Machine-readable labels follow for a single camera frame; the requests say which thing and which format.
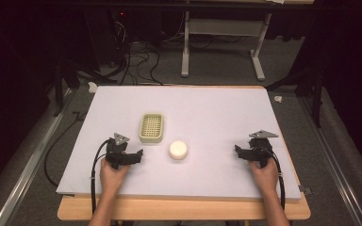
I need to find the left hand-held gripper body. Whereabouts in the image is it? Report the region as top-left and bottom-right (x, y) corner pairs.
(105, 132), (131, 170)

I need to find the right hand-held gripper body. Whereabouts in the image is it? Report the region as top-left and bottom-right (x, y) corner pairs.
(248, 129), (280, 169)

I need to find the person's left hand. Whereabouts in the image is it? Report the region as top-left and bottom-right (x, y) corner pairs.
(99, 157), (132, 198)

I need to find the person's right hand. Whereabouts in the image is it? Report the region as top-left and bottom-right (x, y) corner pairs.
(248, 157), (280, 197)

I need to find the beige slotted soap dish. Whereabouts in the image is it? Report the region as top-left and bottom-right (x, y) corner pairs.
(138, 112), (165, 145)

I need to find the round white soap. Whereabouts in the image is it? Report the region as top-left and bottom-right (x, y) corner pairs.
(168, 139), (189, 161)

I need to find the white foam table mat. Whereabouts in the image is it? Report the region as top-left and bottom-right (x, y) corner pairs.
(56, 85), (303, 203)

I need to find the grey tape piece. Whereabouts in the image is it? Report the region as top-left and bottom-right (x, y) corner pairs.
(298, 185), (313, 196)

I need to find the black tripod stand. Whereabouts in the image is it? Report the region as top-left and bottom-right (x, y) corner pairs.
(52, 46), (118, 118)
(265, 62), (325, 128)

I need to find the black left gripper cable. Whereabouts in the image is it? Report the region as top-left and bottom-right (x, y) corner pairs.
(90, 138), (111, 215)

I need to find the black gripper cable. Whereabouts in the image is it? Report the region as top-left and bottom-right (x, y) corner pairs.
(263, 146), (287, 211)
(90, 138), (111, 215)

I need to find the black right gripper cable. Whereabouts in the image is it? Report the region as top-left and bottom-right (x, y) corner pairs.
(263, 146), (287, 211)

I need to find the thin black floor cable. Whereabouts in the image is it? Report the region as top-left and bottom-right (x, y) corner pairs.
(43, 110), (89, 188)

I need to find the aluminium floor rail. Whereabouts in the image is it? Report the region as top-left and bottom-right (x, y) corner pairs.
(297, 96), (362, 226)
(0, 89), (75, 226)

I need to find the tangle of black floor cables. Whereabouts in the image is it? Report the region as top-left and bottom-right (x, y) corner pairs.
(107, 12), (187, 87)

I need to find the white metal desk frame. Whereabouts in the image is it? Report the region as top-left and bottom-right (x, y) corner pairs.
(180, 11), (273, 82)

